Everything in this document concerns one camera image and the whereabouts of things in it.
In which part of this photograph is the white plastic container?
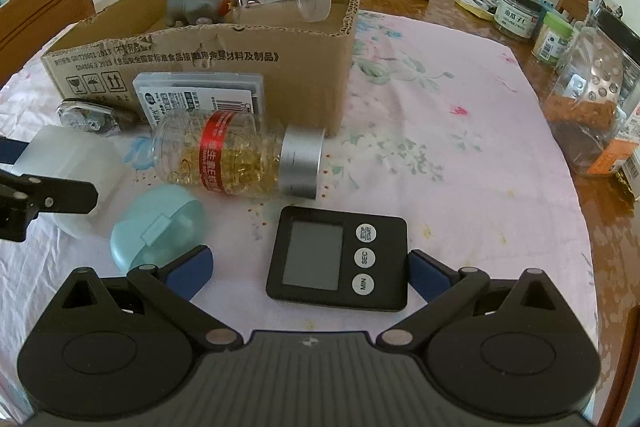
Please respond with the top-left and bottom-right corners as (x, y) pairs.
(10, 126), (125, 239)

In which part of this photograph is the light blue round case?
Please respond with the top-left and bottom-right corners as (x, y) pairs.
(110, 184), (206, 274)

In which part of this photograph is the black digital timer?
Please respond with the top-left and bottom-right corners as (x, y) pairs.
(266, 206), (409, 312)

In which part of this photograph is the grey elephant toy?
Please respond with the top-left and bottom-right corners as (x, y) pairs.
(165, 0), (235, 27)

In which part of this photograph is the pink floral tablecloth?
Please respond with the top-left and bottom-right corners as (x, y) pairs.
(1, 11), (599, 423)

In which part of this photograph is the capsule bottle silver lid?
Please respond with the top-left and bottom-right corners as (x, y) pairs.
(150, 107), (327, 200)

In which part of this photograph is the wooden chair far left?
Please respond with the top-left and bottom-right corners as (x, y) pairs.
(0, 0), (96, 86)

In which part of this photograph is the wooden chair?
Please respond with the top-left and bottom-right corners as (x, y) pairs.
(0, 0), (96, 86)
(555, 0), (591, 23)

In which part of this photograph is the large clear snack jar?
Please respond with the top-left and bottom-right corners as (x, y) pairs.
(542, 5), (639, 176)

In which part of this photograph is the green lid jar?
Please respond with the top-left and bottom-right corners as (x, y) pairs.
(532, 11), (574, 67)

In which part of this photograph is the glass jar black lid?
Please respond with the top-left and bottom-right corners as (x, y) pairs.
(494, 0), (542, 41)

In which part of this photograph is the open cardboard box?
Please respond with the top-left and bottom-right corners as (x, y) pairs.
(42, 0), (360, 135)

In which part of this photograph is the pens bundle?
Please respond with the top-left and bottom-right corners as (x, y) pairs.
(454, 0), (498, 22)

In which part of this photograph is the wooden chair far right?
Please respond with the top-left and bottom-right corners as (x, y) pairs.
(555, 0), (591, 23)

